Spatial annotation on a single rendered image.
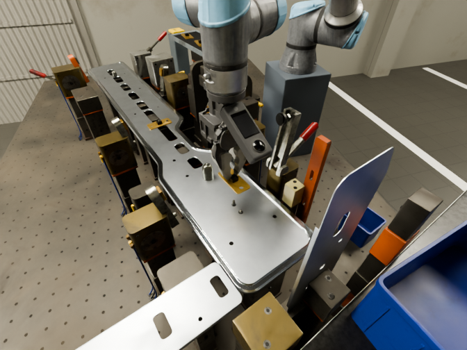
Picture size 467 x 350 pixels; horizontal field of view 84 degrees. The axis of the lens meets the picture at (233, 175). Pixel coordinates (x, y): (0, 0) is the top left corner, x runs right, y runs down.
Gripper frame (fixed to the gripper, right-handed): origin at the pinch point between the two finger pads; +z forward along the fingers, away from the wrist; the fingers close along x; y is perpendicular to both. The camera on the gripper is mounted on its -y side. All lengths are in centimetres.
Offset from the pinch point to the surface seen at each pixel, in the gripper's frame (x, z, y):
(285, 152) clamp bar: -14.2, -1.2, -1.8
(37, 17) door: 15, 12, 279
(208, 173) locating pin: 0.4, 7.6, 11.1
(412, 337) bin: 0.4, -2.1, -40.4
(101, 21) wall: -34, 20, 268
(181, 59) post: -33, 7, 92
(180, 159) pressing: 2.9, 10.3, 24.3
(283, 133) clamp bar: -15.4, -4.9, 0.6
